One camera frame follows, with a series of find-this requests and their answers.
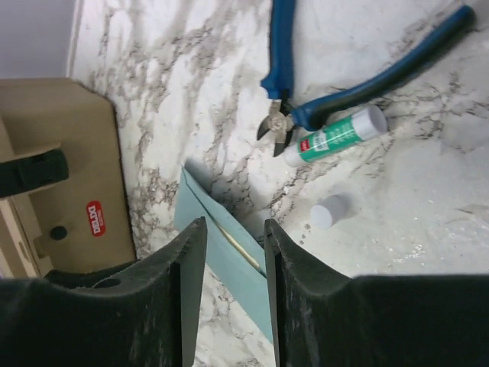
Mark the tan plastic toolbox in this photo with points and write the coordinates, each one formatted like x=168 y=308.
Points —
x=63 y=199

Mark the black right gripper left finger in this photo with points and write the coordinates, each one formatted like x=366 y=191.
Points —
x=144 y=315

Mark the blue handled cutting pliers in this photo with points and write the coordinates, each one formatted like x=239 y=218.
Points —
x=329 y=56

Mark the white glue stick cap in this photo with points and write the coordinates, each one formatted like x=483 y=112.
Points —
x=329 y=211

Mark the cream lined letter paper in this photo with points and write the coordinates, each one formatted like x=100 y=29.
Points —
x=249 y=259

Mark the green white glue stick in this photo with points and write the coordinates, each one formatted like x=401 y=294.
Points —
x=332 y=139

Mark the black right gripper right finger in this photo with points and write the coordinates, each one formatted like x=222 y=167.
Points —
x=320 y=317

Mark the light blue envelope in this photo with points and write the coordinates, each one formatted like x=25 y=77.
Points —
x=245 y=284

